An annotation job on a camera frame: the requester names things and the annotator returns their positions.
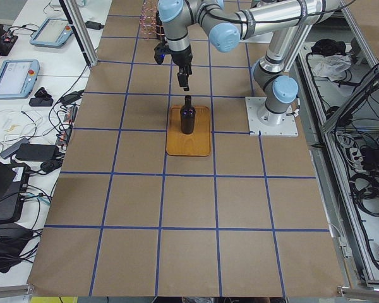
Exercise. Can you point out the dark glass wine bottle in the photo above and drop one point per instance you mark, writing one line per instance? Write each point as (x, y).
(187, 116)

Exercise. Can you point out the black power adapter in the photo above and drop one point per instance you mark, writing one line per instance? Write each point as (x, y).
(36, 152)

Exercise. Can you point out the teach pendant upper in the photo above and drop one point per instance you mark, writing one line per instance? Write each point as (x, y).
(53, 33)

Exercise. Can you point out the aluminium frame post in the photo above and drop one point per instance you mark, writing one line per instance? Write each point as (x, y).
(75, 19)

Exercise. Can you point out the copper wire bottle basket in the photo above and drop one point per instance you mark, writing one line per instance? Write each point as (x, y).
(150, 25)

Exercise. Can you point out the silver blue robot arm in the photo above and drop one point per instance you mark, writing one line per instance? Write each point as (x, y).
(226, 30)

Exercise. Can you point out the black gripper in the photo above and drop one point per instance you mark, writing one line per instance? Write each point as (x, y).
(182, 58)

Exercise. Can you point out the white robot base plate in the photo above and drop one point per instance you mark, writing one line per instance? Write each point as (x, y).
(262, 122)

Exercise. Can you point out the teach pendant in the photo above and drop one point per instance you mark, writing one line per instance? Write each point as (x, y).
(53, 33)
(18, 77)

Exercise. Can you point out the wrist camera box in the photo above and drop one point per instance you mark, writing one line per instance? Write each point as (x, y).
(160, 51)

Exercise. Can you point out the wooden tray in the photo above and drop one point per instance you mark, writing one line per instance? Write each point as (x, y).
(198, 143)

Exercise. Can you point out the teach pendant lower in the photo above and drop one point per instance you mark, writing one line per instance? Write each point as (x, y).
(18, 77)

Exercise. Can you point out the black laptop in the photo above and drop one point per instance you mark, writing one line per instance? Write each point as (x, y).
(13, 184)

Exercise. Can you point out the white crumpled cloth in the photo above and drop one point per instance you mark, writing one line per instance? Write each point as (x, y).
(332, 67)

